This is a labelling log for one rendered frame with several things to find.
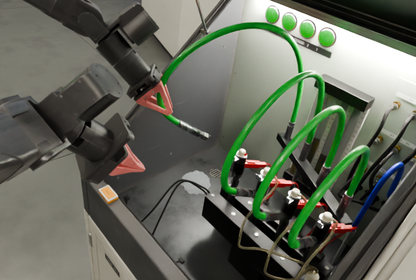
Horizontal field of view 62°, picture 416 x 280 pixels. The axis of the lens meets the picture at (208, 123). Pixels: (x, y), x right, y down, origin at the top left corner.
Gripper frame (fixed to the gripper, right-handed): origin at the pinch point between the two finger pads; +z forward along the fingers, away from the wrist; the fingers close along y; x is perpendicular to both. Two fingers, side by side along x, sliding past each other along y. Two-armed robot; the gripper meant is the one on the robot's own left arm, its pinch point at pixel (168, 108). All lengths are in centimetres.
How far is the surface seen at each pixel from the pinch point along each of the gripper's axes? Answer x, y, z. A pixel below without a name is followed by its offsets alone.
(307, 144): -20.2, 3.4, 30.0
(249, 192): -3.9, -9.3, 23.8
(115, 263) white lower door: 44, 5, 29
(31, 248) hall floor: 125, 72, 35
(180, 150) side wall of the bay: 16.0, 34.2, 23.9
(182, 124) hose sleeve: 0.6, 2.0, 5.7
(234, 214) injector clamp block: 4.8, -1.4, 32.3
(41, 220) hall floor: 123, 90, 32
